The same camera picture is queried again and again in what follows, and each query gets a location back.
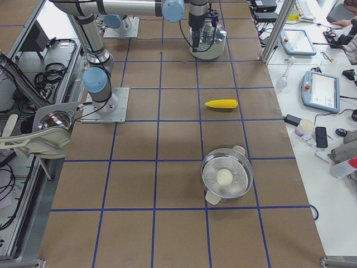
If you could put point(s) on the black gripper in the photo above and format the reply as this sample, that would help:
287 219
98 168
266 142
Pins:
196 20

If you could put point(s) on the glass pot lid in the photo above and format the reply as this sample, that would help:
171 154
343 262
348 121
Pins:
208 36

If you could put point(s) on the yellow toy corn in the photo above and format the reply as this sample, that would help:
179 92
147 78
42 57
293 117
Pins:
222 103

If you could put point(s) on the white cooking pot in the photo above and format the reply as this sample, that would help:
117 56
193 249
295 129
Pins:
207 50

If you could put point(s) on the steel steamer pot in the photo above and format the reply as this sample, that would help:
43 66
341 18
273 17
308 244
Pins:
233 159

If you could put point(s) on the upper blue teach pendant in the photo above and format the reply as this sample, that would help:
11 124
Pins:
297 42

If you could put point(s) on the blue teach pendant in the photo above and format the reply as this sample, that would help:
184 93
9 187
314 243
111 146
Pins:
297 42
321 91

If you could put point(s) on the black power adapter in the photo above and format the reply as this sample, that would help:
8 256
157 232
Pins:
292 120

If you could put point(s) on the lower blue teach pendant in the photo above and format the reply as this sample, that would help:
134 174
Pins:
321 91

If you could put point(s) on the white purple cup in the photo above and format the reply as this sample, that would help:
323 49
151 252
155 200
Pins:
303 127

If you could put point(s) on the white steamed bun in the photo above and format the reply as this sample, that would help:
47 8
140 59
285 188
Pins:
224 177

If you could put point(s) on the black phone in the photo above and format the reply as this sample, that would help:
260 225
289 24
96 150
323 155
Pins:
321 137

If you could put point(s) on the steel bowl on chair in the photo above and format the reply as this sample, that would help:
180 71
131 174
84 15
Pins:
56 118

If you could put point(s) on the aluminium frame post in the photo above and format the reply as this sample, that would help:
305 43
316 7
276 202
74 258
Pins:
277 28

